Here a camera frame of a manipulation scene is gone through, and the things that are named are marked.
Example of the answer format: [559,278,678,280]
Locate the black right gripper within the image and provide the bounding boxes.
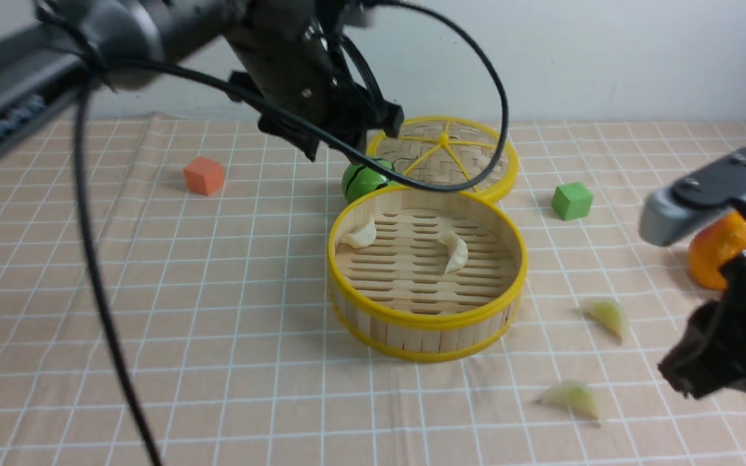
[658,198,746,400]

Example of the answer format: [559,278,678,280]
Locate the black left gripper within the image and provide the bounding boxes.
[224,1,405,162]

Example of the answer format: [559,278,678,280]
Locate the white dumpling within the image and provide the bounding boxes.
[341,216,377,250]
[437,230,469,274]

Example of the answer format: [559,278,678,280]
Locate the pale green dumpling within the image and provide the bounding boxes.
[538,380,603,421]
[578,297,629,344]

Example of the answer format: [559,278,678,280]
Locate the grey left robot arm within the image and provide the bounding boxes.
[0,1,405,160]

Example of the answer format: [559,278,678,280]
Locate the woven bamboo steamer lid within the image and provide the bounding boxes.
[367,116,520,203]

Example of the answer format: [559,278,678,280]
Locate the bamboo steamer tray yellow rim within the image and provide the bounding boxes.
[326,188,529,363]

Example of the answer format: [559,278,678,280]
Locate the green watermelon ball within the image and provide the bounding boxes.
[341,164,400,204]

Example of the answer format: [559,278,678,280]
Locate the orange yellow toy pear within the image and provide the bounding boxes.
[688,210,746,291]

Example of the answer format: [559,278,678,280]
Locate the orange cube block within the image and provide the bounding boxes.
[183,156,225,197]

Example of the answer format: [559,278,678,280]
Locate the checkered beige tablecloth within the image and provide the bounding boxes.
[0,115,746,465]

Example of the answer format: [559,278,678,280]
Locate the green cube block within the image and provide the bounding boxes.
[551,182,594,221]

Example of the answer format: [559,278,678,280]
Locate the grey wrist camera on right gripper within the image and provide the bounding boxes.
[639,147,746,247]

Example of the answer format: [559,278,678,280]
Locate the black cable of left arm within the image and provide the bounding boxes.
[36,0,510,466]

